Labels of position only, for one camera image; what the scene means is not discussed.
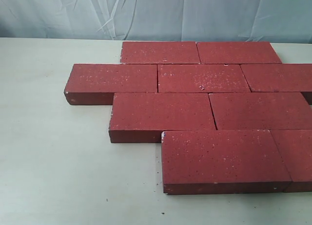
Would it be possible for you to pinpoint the red front right brick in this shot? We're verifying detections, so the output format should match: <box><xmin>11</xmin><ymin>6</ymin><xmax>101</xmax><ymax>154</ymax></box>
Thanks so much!
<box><xmin>271</xmin><ymin>130</ymin><xmax>312</xmax><ymax>193</ymax></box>

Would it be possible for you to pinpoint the white backdrop curtain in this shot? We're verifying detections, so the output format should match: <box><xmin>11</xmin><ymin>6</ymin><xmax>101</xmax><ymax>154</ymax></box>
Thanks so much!
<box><xmin>0</xmin><ymin>0</ymin><xmax>312</xmax><ymax>43</ymax></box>

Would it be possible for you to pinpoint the red back right brick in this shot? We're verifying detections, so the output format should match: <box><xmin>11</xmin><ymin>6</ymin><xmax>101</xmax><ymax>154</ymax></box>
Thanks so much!
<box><xmin>197</xmin><ymin>41</ymin><xmax>282</xmax><ymax>64</ymax></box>

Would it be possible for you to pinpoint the red back left brick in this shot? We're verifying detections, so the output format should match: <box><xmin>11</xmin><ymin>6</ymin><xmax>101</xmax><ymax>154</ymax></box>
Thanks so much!
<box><xmin>120</xmin><ymin>41</ymin><xmax>200</xmax><ymax>64</ymax></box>

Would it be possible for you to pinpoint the red front left brick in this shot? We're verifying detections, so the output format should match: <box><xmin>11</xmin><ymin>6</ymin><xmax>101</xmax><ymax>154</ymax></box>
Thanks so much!
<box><xmin>161</xmin><ymin>130</ymin><xmax>292</xmax><ymax>195</ymax></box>

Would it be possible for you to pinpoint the red middle right brick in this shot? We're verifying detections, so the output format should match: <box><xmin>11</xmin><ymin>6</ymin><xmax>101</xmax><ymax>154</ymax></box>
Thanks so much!
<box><xmin>240</xmin><ymin>64</ymin><xmax>312</xmax><ymax>105</ymax></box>

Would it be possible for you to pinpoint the red top brick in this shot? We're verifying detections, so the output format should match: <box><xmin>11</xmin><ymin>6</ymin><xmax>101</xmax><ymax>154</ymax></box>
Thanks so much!
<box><xmin>64</xmin><ymin>64</ymin><xmax>157</xmax><ymax>105</ymax></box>

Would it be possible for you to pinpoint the red third row brick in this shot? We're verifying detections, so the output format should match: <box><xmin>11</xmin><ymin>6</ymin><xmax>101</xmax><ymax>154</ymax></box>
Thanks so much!
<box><xmin>209</xmin><ymin>92</ymin><xmax>312</xmax><ymax>130</ymax></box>

